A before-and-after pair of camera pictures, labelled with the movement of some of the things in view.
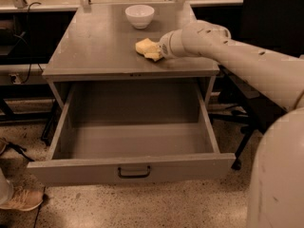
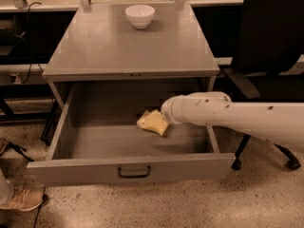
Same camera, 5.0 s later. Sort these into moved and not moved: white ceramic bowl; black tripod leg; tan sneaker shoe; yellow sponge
Moved: yellow sponge
Not moved: tan sneaker shoe; black tripod leg; white ceramic bowl
